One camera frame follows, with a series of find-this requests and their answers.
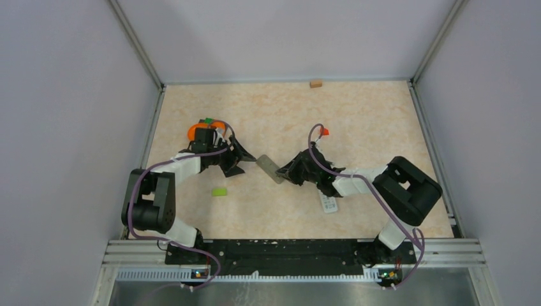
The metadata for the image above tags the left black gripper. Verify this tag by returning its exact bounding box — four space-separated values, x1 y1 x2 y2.
207 135 255 177

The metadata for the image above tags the white remote control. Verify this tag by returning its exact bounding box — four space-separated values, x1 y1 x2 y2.
318 191 338 214
256 154 284 184

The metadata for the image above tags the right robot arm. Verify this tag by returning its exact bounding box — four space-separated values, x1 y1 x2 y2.
276 143 443 263

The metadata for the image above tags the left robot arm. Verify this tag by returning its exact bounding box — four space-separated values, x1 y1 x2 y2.
121 124 256 263

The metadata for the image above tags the orange tape roll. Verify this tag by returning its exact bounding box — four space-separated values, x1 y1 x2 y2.
187 119 228 141

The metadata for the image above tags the green block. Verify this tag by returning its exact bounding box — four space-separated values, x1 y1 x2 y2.
211 187 228 197

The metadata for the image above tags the tan wooden block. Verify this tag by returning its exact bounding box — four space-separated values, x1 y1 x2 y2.
309 79 323 89

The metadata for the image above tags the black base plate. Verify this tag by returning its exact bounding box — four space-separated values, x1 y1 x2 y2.
165 239 417 276

